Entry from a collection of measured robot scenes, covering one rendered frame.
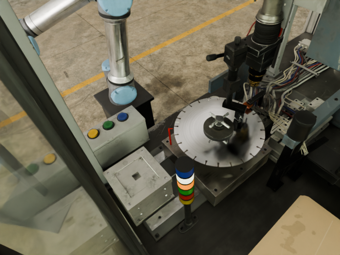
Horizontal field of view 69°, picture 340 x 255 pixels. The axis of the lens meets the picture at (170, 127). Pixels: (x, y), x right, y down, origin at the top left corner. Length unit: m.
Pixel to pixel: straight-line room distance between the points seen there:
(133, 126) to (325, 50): 0.71
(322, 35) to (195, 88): 1.84
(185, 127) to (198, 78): 1.73
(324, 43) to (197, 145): 0.48
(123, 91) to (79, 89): 1.71
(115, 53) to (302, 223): 0.93
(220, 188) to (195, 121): 0.26
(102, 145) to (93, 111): 1.50
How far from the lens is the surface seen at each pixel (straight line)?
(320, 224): 1.06
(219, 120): 0.89
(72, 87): 2.87
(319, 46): 0.81
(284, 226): 1.01
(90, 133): 1.06
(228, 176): 0.94
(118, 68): 1.08
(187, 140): 0.90
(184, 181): 0.63
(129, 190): 0.88
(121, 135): 1.04
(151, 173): 0.89
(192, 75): 2.69
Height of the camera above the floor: 1.67
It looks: 50 degrees down
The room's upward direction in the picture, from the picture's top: 7 degrees counter-clockwise
